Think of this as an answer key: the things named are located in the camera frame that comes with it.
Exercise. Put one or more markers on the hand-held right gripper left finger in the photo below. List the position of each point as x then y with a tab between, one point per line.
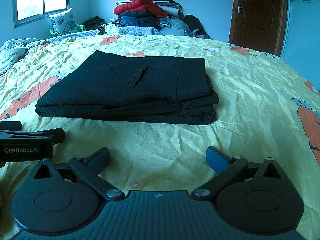
100	157

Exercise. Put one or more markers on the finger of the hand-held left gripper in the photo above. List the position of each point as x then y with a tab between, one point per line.
10	125
56	134

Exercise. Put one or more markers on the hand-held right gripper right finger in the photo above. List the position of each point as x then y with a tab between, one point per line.
217	158

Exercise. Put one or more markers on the black pants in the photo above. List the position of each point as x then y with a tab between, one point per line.
112	87

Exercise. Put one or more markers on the yellow printed bedsheet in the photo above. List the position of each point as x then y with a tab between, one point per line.
162	142

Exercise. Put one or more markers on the white grey printed comforter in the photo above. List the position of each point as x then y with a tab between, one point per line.
10	52

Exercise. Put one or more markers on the green plastic chair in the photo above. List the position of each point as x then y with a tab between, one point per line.
81	27

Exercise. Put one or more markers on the white floral pillow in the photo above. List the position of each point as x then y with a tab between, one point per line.
62	21

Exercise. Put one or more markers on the dark bag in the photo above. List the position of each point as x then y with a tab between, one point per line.
93	22

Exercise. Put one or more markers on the sliding window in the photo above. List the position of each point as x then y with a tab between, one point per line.
32	0

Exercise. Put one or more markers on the brown wooden door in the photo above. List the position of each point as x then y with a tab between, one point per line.
257	17

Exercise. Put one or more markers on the pile of clothes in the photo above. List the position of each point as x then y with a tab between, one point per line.
140	7

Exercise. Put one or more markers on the white flower-print wardrobe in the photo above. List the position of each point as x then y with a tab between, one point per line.
306	30

